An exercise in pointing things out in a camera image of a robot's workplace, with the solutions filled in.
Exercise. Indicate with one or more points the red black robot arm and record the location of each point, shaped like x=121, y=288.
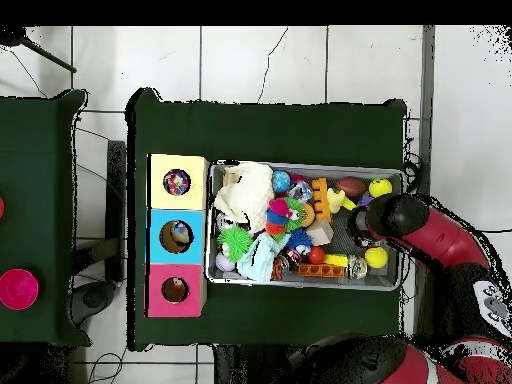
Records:
x=448, y=240

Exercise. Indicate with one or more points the blue spiky ball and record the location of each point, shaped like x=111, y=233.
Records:
x=300, y=240

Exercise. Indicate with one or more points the grey round base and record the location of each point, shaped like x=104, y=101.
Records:
x=94, y=302

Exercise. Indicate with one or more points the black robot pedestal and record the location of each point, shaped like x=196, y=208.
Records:
x=240, y=368

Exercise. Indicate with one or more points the wooden box with three holes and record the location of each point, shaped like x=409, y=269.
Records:
x=176, y=272

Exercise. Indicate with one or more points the orange toy brick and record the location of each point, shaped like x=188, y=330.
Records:
x=322, y=270
x=321, y=200

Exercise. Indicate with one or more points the yellow ball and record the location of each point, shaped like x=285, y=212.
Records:
x=377, y=258
x=381, y=188

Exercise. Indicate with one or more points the shallow clear mesh bin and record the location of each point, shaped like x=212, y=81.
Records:
x=220, y=278

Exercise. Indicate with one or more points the plain wooden block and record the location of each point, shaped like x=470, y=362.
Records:
x=320, y=233

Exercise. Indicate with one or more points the green spiky ball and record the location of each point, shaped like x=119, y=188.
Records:
x=235, y=243
x=296, y=214

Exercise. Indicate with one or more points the pink round disc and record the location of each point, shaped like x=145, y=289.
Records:
x=18, y=290

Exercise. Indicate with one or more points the mint waffle cloth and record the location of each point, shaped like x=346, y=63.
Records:
x=260, y=258

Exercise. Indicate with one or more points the blue globe ball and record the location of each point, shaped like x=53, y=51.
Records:
x=281, y=182

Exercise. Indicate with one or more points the green cloth side table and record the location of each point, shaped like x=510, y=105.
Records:
x=36, y=160

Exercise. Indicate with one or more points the cream waffle cloth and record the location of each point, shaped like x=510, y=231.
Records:
x=248, y=196

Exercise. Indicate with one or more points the red spiky ball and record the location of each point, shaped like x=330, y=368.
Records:
x=278, y=207

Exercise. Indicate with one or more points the brown toy football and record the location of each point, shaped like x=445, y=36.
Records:
x=351, y=186

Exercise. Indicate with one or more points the black stand pole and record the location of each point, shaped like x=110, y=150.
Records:
x=10, y=37

